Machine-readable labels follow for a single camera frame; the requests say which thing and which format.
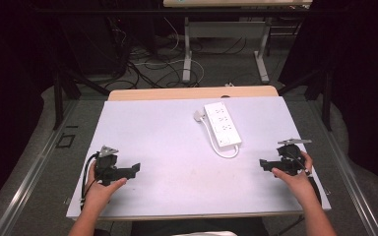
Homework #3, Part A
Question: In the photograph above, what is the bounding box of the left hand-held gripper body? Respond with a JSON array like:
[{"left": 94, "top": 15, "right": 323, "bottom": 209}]
[{"left": 94, "top": 145, "right": 130, "bottom": 187}]

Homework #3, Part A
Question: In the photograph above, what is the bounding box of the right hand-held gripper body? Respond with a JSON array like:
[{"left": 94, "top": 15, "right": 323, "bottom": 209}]
[{"left": 276, "top": 138, "right": 313, "bottom": 176}]

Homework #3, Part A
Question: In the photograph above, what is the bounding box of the person's right hand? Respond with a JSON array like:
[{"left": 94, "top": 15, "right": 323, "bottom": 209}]
[{"left": 271, "top": 150, "right": 317, "bottom": 211}]

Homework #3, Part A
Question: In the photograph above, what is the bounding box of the person's left hand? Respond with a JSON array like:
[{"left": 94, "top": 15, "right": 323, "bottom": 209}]
[{"left": 83, "top": 161, "right": 128, "bottom": 214}]

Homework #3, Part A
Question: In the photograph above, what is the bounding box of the white board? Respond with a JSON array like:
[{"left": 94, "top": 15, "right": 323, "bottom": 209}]
[{"left": 65, "top": 95, "right": 332, "bottom": 221}]

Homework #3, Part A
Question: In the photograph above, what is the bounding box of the square floor socket cover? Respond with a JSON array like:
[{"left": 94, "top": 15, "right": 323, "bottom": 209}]
[{"left": 55, "top": 133, "right": 77, "bottom": 149}]

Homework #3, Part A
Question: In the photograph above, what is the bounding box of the white power strip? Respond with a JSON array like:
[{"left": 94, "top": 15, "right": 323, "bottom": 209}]
[{"left": 203, "top": 101, "right": 243, "bottom": 148}]

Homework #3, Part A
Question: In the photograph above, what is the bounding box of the black metal stand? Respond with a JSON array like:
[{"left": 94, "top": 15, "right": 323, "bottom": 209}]
[
  {"left": 277, "top": 67, "right": 334, "bottom": 132},
  {"left": 50, "top": 67, "right": 112, "bottom": 131}
]

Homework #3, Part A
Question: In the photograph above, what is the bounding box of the white power plug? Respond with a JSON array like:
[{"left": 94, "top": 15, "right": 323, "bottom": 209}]
[{"left": 193, "top": 109, "right": 207, "bottom": 123}]

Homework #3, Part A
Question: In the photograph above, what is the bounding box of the person's dark clothing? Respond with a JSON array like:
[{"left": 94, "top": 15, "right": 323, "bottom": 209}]
[{"left": 129, "top": 216, "right": 270, "bottom": 236}]

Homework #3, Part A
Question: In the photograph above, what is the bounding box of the light wooden table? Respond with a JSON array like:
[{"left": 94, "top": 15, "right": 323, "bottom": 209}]
[{"left": 107, "top": 85, "right": 280, "bottom": 102}]

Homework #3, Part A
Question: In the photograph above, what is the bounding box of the dark curtain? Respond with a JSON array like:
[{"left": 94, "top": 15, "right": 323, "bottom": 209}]
[
  {"left": 0, "top": 0, "right": 62, "bottom": 217},
  {"left": 279, "top": 0, "right": 378, "bottom": 195}
]

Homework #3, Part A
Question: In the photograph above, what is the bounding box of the desk with white legs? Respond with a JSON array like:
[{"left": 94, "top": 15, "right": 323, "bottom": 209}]
[{"left": 161, "top": 0, "right": 314, "bottom": 85}]

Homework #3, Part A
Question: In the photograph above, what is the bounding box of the black horizontal bar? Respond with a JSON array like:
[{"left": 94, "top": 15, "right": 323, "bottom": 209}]
[{"left": 33, "top": 7, "right": 346, "bottom": 15}]

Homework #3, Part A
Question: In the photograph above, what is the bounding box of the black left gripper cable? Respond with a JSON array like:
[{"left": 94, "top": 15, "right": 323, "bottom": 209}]
[{"left": 80, "top": 151, "right": 100, "bottom": 210}]

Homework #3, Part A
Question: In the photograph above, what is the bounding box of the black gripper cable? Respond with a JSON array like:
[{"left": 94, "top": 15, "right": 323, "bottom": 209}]
[
  {"left": 80, "top": 151, "right": 100, "bottom": 210},
  {"left": 288, "top": 150, "right": 323, "bottom": 206}
]

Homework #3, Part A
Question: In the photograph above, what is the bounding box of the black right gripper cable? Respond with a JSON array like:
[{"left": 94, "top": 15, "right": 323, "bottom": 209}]
[{"left": 288, "top": 150, "right": 323, "bottom": 206}]

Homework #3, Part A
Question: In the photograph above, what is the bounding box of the white power strip cable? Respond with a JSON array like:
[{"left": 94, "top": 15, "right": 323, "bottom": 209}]
[{"left": 200, "top": 117, "right": 240, "bottom": 159}]

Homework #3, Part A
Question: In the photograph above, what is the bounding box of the aluminium floor rail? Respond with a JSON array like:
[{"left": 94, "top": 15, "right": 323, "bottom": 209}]
[
  {"left": 306, "top": 99, "right": 378, "bottom": 236},
  {"left": 0, "top": 99, "right": 80, "bottom": 236}
]

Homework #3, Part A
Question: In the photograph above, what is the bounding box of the black floor cables bundle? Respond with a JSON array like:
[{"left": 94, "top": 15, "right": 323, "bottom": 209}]
[{"left": 104, "top": 16, "right": 247, "bottom": 90}]

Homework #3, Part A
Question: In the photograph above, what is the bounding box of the white floor cable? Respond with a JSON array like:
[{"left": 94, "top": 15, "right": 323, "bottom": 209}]
[{"left": 134, "top": 16, "right": 206, "bottom": 89}]

